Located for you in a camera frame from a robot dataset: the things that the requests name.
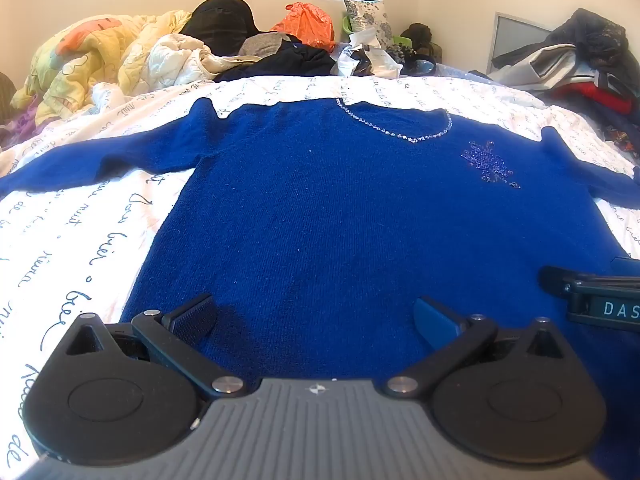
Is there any white script-printed bed sheet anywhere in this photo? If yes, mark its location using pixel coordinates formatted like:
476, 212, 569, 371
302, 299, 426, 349
0, 74, 640, 480

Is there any dark jacket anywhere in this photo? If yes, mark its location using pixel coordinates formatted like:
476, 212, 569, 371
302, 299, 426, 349
492, 8, 640, 92

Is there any blue knit sweater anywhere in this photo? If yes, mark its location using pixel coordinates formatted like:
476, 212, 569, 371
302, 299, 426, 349
0, 96, 640, 467

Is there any crumpled white cloth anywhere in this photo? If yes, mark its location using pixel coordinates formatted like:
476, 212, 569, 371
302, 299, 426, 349
334, 29, 404, 80

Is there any red cloth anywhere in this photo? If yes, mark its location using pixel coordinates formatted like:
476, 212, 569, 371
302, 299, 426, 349
541, 81, 635, 115

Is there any orange plastic bag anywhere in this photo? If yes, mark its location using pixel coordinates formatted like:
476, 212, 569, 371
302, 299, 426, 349
270, 2, 337, 52

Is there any purple cloth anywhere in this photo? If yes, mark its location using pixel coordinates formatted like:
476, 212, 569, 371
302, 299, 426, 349
0, 94, 42, 147

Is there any green plastic basin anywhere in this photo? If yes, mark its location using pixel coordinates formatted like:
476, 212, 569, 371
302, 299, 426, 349
341, 14, 407, 50

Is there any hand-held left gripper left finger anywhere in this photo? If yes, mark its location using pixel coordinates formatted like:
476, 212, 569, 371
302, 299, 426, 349
62, 293, 246, 399

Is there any floral pillow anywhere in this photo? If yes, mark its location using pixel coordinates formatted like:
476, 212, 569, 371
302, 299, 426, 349
343, 0, 394, 44

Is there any blue bowl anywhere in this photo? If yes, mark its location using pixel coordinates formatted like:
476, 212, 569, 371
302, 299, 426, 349
400, 55, 437, 77

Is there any grey garment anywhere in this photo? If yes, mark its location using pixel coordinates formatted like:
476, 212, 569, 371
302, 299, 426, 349
238, 32, 304, 59

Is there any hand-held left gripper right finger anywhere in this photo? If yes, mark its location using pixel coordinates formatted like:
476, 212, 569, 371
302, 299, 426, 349
385, 297, 567, 397

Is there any dark navy garment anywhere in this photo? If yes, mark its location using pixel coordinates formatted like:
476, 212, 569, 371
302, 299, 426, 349
214, 42, 337, 84

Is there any grey framed board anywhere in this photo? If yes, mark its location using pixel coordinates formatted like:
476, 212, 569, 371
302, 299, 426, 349
492, 11, 557, 76

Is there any yellow cartoon quilt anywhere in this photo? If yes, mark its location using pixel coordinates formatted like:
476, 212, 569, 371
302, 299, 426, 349
10, 9, 195, 125

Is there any black bag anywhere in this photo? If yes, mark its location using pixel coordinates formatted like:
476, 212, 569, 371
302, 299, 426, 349
179, 0, 262, 42

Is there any dark plush toy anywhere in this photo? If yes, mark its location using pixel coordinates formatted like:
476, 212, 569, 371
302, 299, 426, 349
400, 23, 444, 61

